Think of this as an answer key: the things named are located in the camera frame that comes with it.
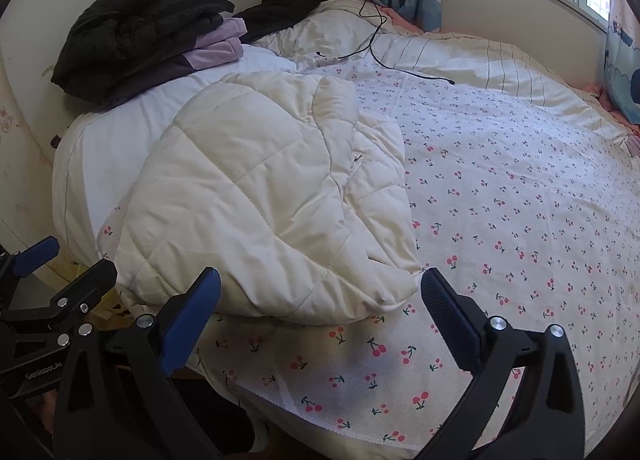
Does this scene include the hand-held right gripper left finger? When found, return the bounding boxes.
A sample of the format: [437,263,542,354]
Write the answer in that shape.
[52,267,223,460]

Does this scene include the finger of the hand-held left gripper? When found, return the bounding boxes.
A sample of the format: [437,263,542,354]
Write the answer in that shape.
[0,258,119,327]
[0,235,61,312]

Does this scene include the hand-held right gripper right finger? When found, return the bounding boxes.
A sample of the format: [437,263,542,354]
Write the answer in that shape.
[414,267,587,460]

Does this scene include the cream puffer jacket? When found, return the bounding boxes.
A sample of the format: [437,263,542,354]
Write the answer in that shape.
[114,71,425,326]

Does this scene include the folded black clothes pile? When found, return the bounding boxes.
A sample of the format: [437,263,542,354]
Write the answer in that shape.
[51,0,236,102]

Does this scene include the yellow patterned cloth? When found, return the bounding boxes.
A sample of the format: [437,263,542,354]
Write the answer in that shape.
[65,263,132,322]

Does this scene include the cherry print bed sheet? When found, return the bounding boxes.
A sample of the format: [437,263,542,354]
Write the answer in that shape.
[97,63,640,446]

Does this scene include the white folded duvet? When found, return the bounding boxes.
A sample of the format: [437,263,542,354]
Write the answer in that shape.
[52,47,308,261]

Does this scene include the striped cream blanket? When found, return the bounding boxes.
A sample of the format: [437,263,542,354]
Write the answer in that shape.
[372,32,628,141]

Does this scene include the lilac and dark purple garment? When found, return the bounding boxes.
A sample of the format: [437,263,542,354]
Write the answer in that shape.
[106,37,247,110]

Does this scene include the lilac folded garment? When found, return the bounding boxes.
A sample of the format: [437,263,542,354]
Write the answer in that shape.
[192,15,249,50]

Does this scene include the white quilt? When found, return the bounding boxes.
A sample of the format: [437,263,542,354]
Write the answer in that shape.
[252,0,402,74]

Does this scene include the pink curtain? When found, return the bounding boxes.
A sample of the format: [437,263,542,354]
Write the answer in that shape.
[606,0,640,48]

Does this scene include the black charging cable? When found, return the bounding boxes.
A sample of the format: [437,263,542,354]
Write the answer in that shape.
[314,0,456,87]

